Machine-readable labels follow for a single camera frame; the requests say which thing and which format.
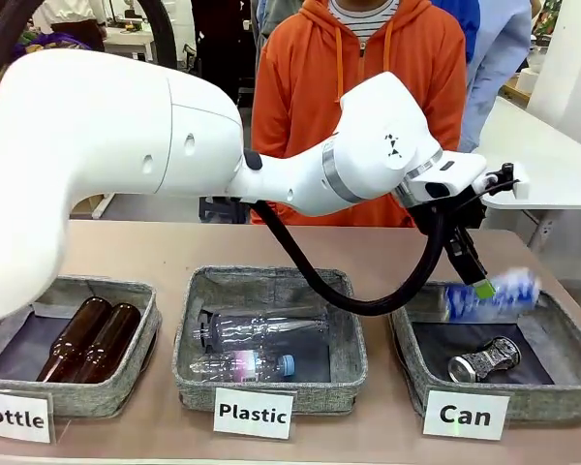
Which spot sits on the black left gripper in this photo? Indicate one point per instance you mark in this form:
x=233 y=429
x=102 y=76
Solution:
x=460 y=210

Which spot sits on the blue white drink can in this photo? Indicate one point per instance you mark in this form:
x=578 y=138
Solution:
x=508 y=295

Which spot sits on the crushed silver black can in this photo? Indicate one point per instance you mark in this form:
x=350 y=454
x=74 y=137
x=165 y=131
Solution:
x=486 y=359

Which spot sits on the large clear plastic bottle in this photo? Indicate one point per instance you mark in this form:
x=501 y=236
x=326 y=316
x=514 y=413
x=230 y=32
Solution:
x=261 y=329

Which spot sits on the small clear plastic bottle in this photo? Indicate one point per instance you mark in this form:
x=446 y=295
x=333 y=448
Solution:
x=242 y=367

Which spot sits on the brown glass bottle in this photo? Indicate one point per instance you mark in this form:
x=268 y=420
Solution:
x=111 y=341
x=72 y=339

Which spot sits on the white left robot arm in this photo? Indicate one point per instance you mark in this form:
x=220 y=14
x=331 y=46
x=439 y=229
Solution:
x=101 y=145

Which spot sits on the grey fabric basket can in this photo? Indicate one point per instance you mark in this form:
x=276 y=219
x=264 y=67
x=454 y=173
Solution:
x=566 y=339

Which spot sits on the grey fabric basket plastic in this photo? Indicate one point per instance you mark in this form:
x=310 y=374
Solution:
x=348 y=349

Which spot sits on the white sign reading Can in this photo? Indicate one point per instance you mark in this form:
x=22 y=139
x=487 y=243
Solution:
x=465 y=415

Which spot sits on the grey fabric basket bottle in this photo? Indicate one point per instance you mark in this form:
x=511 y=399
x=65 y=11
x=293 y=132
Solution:
x=140 y=300

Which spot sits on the white side table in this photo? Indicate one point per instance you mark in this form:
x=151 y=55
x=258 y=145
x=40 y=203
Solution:
x=552 y=160

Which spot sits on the white cylinder container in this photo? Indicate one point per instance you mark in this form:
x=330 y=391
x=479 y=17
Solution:
x=529 y=80

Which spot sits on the bystander in light blue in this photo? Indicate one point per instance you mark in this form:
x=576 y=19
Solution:
x=498 y=58

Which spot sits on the person in orange hoodie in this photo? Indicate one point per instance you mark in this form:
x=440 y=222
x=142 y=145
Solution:
x=295 y=97

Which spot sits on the grey plastic stool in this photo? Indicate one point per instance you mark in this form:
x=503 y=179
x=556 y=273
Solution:
x=223 y=210

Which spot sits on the white sign reading Plastic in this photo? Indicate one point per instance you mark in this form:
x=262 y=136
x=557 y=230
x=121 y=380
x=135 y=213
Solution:
x=253 y=414

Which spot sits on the bystander in black trousers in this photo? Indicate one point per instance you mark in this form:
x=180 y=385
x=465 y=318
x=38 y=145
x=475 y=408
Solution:
x=223 y=43

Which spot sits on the white background desk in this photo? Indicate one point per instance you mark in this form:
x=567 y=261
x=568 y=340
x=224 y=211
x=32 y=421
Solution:
x=131 y=46

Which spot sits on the bystander in white shirt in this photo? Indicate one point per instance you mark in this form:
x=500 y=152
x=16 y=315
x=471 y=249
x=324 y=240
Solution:
x=68 y=19

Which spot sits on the pile of colourful clothes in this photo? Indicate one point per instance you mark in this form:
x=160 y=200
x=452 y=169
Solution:
x=53 y=41

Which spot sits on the white sign reading Bottle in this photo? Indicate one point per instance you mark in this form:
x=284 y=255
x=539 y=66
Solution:
x=12 y=416

